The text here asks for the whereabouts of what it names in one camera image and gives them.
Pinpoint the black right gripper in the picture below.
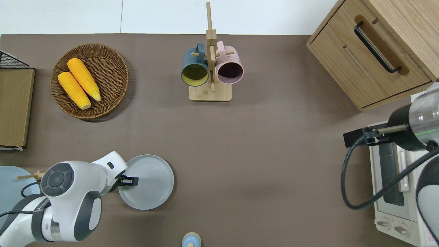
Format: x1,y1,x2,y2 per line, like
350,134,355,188
344,104,427,152

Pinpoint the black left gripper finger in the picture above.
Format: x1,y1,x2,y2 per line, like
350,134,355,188
119,175,139,188

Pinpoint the gray plate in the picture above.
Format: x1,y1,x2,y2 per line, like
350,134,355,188
118,154,175,211

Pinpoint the wooden plate rack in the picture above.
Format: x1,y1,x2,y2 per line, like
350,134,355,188
15,170,47,181

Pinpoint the wooden mug rack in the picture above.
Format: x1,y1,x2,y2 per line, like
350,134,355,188
189,2,236,102

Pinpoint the light blue plate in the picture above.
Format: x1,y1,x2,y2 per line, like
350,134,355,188
0,166,42,227

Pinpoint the wooden cabinet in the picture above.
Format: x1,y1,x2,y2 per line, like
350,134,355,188
306,0,439,112

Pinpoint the white toaster oven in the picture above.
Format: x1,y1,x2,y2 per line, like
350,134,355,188
368,120,439,247

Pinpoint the brown table mat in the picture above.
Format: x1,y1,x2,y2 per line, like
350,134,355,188
0,33,412,247

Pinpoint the yellow corn cob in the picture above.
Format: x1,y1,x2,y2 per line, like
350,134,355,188
67,58,102,102
58,71,92,110

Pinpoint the wicker basket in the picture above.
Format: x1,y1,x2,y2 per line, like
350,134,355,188
50,44,129,119

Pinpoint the dark teal mug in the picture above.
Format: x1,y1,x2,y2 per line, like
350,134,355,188
181,43,210,87

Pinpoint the wooden board lid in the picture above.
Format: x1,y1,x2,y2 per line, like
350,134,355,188
0,68,35,149

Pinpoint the pink mug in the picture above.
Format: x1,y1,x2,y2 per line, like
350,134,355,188
215,40,245,85

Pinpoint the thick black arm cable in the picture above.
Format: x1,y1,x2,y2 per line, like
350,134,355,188
341,136,439,210

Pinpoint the black cabinet handle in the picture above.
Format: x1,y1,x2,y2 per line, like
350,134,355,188
354,22,402,73

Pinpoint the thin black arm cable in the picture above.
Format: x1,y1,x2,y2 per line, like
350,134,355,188
0,181,43,219

